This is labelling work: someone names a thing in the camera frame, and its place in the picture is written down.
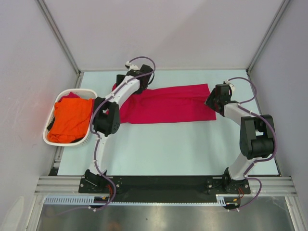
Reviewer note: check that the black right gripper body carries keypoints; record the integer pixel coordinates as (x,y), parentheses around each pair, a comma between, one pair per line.
(216,100)

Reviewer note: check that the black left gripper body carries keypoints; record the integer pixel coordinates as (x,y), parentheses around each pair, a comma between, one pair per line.
(138,91)

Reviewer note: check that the crimson red t-shirt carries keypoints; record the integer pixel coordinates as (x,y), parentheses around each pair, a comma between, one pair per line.
(178,104)

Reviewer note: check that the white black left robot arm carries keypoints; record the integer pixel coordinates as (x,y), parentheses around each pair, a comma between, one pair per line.
(105,121)

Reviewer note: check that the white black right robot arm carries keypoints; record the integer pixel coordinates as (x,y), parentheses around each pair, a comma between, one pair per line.
(257,136)

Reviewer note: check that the white plastic laundry basket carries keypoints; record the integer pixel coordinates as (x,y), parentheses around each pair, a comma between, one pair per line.
(82,93)

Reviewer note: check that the dark red shirt in basket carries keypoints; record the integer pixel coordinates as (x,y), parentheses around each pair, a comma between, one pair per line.
(71,95)

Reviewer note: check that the orange t-shirt in basket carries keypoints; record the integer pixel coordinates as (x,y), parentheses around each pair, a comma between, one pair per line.
(72,119)

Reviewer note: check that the black garment in basket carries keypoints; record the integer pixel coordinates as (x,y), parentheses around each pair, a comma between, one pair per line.
(49,127)

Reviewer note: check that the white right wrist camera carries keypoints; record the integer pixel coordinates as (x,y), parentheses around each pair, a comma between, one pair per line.
(232,87)

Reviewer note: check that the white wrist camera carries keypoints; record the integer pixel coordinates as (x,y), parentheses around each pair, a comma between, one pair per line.
(232,87)
(131,66)

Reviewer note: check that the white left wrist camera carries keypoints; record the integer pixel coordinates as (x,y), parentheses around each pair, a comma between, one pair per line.
(131,66)

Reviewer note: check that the aluminium corner post left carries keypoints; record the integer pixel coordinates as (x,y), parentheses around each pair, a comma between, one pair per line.
(58,35)

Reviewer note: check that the aluminium corner post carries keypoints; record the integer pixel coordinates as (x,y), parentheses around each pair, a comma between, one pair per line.
(58,35)
(269,32)

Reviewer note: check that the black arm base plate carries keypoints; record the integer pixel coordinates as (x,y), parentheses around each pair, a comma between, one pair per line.
(164,189)

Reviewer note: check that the aluminium corner post right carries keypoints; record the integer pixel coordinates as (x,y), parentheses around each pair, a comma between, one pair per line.
(269,32)

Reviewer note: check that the aluminium frame rail front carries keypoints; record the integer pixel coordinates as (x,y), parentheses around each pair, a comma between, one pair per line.
(69,185)

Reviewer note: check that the white slotted cable duct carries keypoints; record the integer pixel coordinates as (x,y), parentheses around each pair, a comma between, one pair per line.
(76,200)

